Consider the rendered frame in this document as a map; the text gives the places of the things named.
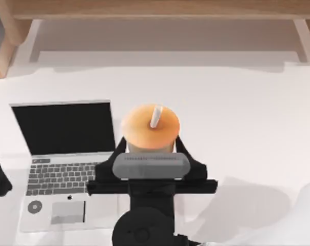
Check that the orange lidded cup with straw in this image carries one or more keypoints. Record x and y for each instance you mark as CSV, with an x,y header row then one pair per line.
x,y
144,130

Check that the pale grey rounded box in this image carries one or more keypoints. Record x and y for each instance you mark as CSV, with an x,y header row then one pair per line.
x,y
151,166

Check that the silver open laptop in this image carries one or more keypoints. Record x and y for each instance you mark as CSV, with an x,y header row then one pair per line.
x,y
64,159

